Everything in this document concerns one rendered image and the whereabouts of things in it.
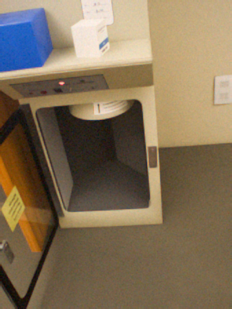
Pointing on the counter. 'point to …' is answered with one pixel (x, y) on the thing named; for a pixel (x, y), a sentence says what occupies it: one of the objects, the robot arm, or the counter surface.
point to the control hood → (90, 67)
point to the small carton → (90, 38)
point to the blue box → (24, 40)
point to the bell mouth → (100, 110)
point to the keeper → (152, 156)
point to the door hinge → (42, 157)
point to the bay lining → (90, 143)
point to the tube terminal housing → (137, 23)
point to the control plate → (61, 85)
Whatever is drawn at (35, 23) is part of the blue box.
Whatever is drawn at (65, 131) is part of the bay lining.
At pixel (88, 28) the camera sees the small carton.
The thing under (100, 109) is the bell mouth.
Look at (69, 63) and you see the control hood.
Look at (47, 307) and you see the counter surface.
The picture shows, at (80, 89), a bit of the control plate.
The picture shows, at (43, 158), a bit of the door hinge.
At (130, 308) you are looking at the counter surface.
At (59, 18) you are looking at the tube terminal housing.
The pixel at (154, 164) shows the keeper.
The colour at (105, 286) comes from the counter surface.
